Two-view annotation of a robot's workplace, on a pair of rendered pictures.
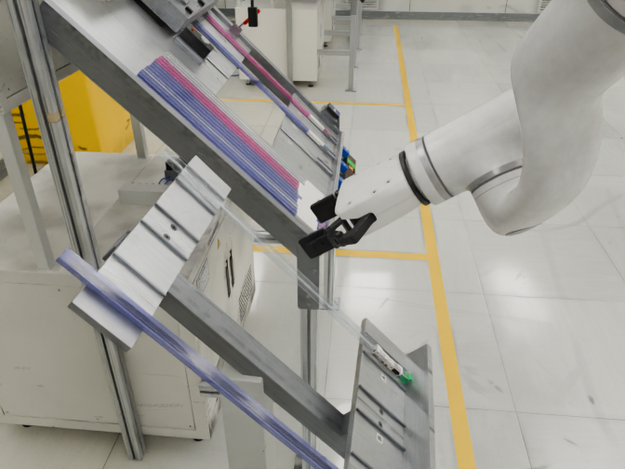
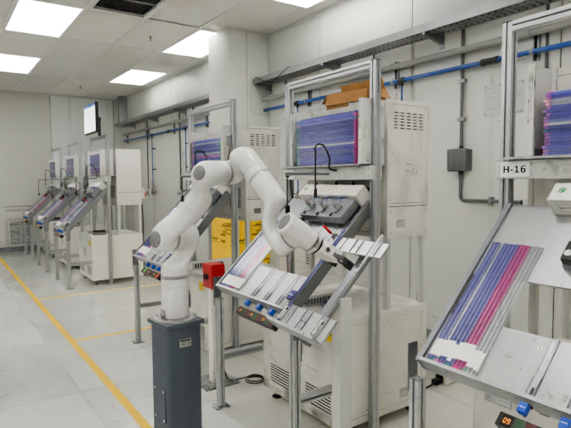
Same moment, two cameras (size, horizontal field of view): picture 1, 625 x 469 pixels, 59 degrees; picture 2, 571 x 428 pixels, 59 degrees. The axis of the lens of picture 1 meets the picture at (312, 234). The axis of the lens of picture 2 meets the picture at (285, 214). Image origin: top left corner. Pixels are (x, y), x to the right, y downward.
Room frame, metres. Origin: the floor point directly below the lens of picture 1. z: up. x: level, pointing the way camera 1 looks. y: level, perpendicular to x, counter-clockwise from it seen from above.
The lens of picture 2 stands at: (1.97, -1.41, 1.31)
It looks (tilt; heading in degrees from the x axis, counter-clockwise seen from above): 4 degrees down; 140
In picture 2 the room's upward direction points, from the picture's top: straight up
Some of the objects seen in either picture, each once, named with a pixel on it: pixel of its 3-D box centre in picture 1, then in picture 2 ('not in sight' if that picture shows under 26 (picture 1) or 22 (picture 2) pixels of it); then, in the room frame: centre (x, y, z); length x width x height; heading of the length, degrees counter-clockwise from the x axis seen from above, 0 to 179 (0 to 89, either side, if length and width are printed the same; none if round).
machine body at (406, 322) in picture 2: not in sight; (342, 351); (-0.03, 0.71, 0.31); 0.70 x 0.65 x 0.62; 175
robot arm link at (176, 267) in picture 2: not in sight; (179, 249); (-0.04, -0.32, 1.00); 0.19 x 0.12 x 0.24; 103
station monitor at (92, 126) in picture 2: not in sight; (94, 120); (-4.73, 1.00, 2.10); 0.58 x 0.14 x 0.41; 175
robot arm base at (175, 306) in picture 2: not in sight; (175, 297); (-0.04, -0.36, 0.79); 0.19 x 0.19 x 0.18
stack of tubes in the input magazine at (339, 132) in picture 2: not in sight; (332, 140); (0.01, 0.58, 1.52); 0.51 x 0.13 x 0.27; 175
